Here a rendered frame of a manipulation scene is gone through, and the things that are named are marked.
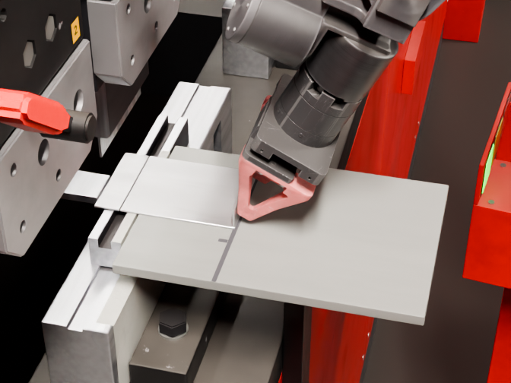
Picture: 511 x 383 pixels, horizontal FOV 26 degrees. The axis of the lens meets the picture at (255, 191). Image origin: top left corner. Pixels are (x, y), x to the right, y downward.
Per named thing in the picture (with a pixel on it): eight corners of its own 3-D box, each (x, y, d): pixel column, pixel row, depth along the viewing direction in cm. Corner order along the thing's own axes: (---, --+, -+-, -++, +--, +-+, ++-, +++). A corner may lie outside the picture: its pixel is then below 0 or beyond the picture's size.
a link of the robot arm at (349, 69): (407, 58, 84) (403, 15, 88) (328, 23, 82) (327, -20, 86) (362, 120, 88) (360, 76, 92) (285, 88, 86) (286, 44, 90)
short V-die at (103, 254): (123, 269, 97) (120, 242, 95) (90, 264, 97) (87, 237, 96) (188, 142, 112) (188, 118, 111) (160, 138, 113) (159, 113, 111)
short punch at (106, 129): (112, 159, 91) (103, 59, 85) (89, 156, 92) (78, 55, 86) (150, 96, 99) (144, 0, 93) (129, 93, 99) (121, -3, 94)
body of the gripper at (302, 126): (245, 152, 89) (287, 88, 85) (274, 86, 97) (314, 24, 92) (314, 191, 90) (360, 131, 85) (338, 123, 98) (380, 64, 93)
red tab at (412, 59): (411, 95, 197) (415, 61, 193) (401, 93, 198) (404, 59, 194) (422, 53, 209) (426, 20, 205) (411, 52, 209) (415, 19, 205)
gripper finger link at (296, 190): (202, 213, 94) (251, 140, 88) (224, 164, 100) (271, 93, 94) (271, 251, 95) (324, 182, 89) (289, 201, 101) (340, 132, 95)
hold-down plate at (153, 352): (188, 398, 98) (186, 375, 96) (129, 387, 99) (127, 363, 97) (267, 196, 121) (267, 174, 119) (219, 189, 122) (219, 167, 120)
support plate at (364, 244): (423, 326, 88) (424, 317, 88) (112, 273, 93) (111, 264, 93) (448, 193, 102) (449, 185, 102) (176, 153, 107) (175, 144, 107)
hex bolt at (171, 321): (183, 343, 99) (182, 330, 98) (153, 337, 99) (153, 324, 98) (192, 321, 101) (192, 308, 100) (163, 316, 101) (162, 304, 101)
